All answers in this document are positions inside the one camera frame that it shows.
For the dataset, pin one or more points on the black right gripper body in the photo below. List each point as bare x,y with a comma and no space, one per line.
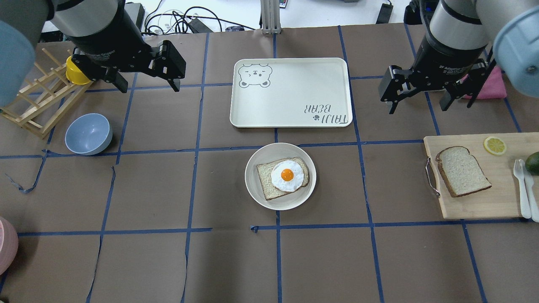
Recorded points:
445,59

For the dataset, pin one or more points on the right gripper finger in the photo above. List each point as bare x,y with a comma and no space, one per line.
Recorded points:
471,85
395,86

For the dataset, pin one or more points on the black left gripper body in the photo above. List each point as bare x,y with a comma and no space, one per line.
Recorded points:
110,41

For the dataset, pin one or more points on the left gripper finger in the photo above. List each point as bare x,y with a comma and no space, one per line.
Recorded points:
113,76
168,64

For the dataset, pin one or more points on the bread slice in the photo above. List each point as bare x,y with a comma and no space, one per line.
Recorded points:
264,173
461,171

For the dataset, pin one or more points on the cream round plate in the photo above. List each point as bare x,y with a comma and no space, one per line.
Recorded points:
272,153

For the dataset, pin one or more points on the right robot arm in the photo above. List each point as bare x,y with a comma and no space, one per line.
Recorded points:
464,41

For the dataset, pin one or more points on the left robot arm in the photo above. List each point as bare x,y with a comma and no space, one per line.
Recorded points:
22,22

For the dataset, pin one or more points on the bread slice under egg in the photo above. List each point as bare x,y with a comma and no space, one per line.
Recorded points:
264,173

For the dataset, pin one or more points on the pink cloth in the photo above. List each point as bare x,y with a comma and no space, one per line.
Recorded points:
494,87

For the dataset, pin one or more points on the yellow cup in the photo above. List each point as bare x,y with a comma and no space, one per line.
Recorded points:
74,74

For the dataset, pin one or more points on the wooden dish rack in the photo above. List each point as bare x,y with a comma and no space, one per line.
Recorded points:
44,101

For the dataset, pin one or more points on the blue bowl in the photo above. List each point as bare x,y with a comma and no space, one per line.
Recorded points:
89,134

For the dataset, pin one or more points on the lemon slice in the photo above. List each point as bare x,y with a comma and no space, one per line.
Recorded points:
495,145

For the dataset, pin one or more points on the black power adapter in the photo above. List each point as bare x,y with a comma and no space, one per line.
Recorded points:
385,13

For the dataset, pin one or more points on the white plastic fork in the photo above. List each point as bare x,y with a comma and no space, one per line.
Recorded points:
525,209

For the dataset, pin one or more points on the avocado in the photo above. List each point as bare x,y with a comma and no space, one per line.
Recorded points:
531,164

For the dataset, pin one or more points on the cream bear serving tray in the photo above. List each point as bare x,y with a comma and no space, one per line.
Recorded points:
291,93

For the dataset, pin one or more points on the white plastic knife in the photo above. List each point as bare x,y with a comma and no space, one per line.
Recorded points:
529,182

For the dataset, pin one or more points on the fried egg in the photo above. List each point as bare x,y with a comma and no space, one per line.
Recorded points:
287,176

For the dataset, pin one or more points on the pink bowl with ice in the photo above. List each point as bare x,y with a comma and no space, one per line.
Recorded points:
9,244

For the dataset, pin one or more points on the aluminium frame post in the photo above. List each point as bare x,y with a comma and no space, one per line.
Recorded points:
270,17

